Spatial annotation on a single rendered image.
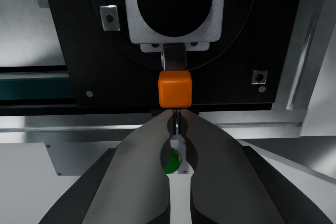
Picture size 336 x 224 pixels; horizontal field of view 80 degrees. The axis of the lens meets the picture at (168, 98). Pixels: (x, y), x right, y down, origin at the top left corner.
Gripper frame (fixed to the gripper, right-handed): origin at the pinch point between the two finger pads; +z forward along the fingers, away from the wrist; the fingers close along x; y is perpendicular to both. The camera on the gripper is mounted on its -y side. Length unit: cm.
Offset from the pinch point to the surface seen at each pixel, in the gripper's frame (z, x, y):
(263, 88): 10.2, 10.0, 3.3
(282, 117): 11.4, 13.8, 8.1
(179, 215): 21.5, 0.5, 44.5
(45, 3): 10.8, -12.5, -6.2
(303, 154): 108, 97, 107
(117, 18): 6.8, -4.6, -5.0
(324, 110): 21.4, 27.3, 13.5
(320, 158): 108, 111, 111
